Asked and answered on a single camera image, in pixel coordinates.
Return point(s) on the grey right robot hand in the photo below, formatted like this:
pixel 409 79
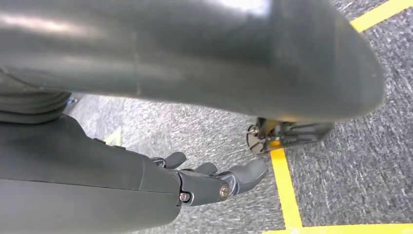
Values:
pixel 193 48

